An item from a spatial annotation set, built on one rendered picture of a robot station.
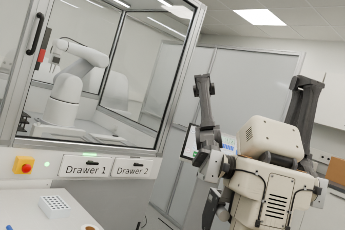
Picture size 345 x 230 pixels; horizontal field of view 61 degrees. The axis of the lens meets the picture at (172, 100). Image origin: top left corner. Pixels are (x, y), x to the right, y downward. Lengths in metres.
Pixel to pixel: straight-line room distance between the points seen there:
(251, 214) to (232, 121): 2.01
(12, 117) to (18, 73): 0.19
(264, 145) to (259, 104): 1.83
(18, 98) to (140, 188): 0.95
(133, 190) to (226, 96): 1.60
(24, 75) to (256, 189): 1.04
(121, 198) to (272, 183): 1.08
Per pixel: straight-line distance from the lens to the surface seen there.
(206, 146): 1.09
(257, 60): 3.02
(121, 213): 1.97
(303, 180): 1.14
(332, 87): 4.41
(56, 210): 1.33
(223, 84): 3.18
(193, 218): 2.35
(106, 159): 1.70
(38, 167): 1.56
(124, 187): 1.88
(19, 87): 1.42
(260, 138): 1.07
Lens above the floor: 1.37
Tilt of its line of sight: 1 degrees down
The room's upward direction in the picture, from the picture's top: 17 degrees clockwise
